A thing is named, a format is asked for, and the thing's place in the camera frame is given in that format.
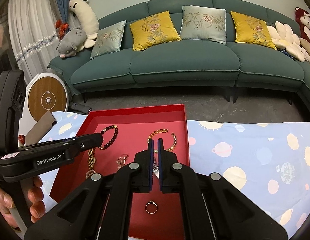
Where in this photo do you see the blue planet-print bedsheet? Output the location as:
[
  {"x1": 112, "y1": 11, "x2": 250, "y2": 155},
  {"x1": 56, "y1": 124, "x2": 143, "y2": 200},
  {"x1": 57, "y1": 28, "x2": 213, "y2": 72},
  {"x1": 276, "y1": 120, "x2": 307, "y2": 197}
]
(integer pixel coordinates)
[{"x1": 43, "y1": 112, "x2": 310, "y2": 239}]

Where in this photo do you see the silver chain pendant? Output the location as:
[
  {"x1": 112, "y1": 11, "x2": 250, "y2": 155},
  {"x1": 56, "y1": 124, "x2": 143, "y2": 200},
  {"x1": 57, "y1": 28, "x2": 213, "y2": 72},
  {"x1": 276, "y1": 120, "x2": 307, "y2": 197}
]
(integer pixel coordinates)
[{"x1": 116, "y1": 154, "x2": 129, "y2": 170}]

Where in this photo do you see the red monkey plush toy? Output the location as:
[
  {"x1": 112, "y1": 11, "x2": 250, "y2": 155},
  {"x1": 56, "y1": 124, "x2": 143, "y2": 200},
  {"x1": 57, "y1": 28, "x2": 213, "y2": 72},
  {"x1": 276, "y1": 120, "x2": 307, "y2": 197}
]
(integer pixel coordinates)
[{"x1": 295, "y1": 7, "x2": 310, "y2": 42}]

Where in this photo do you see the grey-green embroidered cushion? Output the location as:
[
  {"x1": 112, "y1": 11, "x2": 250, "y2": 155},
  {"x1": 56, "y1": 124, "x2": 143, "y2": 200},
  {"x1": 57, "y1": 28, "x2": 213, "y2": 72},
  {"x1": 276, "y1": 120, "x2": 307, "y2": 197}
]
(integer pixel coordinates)
[
  {"x1": 90, "y1": 21, "x2": 127, "y2": 60},
  {"x1": 179, "y1": 5, "x2": 227, "y2": 45}
]

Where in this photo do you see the orange gold bangle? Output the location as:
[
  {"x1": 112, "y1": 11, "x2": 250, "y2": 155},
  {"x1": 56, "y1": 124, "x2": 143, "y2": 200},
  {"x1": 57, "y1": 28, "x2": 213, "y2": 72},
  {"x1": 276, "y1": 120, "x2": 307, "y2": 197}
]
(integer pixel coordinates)
[{"x1": 147, "y1": 128, "x2": 177, "y2": 152}]

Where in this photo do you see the yellow embroidered cushion right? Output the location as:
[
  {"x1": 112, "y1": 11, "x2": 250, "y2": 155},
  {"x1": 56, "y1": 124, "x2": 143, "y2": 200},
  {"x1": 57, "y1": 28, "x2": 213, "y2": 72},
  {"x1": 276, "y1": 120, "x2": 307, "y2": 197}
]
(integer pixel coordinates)
[{"x1": 230, "y1": 11, "x2": 276, "y2": 50}]

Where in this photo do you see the cream flower-shaped pillow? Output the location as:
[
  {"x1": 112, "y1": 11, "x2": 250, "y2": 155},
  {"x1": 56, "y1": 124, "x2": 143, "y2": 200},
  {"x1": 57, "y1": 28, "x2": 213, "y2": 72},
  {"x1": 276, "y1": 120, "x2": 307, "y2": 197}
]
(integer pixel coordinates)
[{"x1": 267, "y1": 21, "x2": 305, "y2": 62}]

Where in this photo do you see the person's left hand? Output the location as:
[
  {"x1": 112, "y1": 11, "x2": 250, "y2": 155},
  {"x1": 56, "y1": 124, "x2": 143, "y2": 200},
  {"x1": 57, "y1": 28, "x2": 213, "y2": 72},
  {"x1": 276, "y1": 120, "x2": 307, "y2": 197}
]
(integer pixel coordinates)
[{"x1": 0, "y1": 176, "x2": 46, "y2": 229}]

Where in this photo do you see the yellow embroidered cushion left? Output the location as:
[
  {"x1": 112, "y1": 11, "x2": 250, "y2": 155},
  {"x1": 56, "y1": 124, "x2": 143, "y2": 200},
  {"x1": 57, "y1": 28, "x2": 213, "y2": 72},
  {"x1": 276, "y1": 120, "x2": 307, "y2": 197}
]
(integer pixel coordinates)
[{"x1": 129, "y1": 11, "x2": 181, "y2": 51}]

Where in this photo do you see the red shallow tray box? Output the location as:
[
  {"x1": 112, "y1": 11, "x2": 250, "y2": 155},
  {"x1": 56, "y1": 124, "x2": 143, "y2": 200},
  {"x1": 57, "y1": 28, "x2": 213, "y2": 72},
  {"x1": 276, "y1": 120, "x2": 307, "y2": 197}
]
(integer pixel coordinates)
[{"x1": 49, "y1": 103, "x2": 191, "y2": 240}]

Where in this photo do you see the silver wristwatch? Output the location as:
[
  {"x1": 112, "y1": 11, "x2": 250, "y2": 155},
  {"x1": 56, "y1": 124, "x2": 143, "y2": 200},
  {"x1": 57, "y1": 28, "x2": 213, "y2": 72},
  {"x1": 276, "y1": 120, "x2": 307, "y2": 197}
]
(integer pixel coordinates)
[{"x1": 153, "y1": 160, "x2": 159, "y2": 179}]

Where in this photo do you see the white sheer curtain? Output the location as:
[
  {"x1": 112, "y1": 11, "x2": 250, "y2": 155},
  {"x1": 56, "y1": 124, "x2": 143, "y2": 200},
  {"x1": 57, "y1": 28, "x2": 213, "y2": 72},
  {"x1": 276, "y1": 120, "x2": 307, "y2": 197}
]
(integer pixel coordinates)
[{"x1": 8, "y1": 0, "x2": 60, "y2": 83}]

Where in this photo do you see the dark beaded bracelet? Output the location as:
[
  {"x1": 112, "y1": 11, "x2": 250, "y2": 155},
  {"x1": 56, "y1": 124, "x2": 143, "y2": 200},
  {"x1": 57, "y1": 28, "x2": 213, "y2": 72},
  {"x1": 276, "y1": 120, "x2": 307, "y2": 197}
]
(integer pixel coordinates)
[{"x1": 98, "y1": 125, "x2": 119, "y2": 151}]

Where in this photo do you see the gold wristwatch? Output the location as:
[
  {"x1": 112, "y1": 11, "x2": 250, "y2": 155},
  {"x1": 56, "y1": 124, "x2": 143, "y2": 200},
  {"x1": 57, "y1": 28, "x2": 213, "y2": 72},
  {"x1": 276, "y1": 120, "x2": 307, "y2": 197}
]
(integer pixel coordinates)
[{"x1": 85, "y1": 148, "x2": 96, "y2": 179}]

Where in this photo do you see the teal sectional sofa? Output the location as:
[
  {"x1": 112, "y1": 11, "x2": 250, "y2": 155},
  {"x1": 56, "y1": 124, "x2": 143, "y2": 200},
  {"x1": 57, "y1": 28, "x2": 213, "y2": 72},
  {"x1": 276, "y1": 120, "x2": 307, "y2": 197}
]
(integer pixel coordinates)
[{"x1": 48, "y1": 0, "x2": 310, "y2": 111}]

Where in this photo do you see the grey pig plush toy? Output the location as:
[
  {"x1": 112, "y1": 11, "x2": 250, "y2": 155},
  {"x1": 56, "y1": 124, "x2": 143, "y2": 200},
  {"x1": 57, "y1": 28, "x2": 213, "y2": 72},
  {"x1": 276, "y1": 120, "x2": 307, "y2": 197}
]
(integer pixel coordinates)
[{"x1": 56, "y1": 28, "x2": 96, "y2": 59}]

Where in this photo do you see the white cow plush toy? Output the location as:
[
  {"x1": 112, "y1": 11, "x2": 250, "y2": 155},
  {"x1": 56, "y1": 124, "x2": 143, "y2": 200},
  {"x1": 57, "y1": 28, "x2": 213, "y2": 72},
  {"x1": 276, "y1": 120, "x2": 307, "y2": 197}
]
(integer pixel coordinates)
[{"x1": 69, "y1": 0, "x2": 99, "y2": 40}]

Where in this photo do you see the silver ring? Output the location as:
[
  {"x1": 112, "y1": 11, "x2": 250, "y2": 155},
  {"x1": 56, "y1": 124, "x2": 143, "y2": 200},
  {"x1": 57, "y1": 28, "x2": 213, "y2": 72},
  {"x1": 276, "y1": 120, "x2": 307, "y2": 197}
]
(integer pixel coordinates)
[{"x1": 144, "y1": 200, "x2": 159, "y2": 215}]

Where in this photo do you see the grey-green embroidered cushion left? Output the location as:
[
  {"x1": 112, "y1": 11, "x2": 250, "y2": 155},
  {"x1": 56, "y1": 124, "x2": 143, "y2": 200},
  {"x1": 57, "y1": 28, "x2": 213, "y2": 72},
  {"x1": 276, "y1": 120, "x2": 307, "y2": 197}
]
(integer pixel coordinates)
[{"x1": 90, "y1": 21, "x2": 127, "y2": 60}]

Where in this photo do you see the yellow embroidered cushion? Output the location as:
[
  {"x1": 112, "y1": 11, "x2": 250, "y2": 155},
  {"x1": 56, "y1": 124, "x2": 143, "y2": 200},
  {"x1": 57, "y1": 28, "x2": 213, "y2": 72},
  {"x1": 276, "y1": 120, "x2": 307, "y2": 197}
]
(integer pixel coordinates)
[
  {"x1": 129, "y1": 11, "x2": 181, "y2": 51},
  {"x1": 230, "y1": 11, "x2": 276, "y2": 50}
]

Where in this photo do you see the grey-green embroidered cushion right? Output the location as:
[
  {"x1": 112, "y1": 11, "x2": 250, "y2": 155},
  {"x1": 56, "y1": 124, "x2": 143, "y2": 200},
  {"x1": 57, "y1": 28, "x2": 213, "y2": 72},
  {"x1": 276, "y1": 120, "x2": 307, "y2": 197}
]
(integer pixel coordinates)
[{"x1": 179, "y1": 5, "x2": 227, "y2": 45}]

